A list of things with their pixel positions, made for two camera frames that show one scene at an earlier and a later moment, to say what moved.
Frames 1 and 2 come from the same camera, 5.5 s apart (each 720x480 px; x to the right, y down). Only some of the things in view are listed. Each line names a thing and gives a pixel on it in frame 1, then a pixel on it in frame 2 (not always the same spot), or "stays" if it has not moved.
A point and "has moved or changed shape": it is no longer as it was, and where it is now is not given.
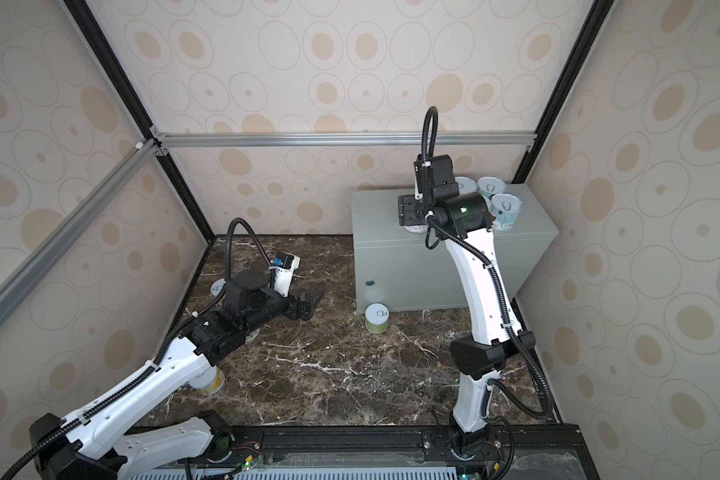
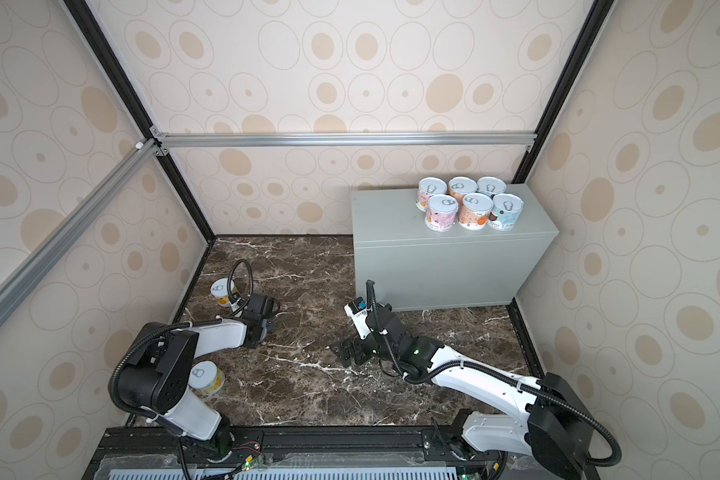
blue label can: x=506 y=209 stays
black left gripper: x=295 y=310 -> x=266 y=326
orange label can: x=466 y=185 stays
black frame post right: x=564 y=88 stays
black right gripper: x=406 y=213 -> x=353 y=344
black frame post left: x=89 y=26 stays
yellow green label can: x=210 y=381 stays
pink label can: x=417 y=229 has moved or changed shape
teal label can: x=489 y=186 stays
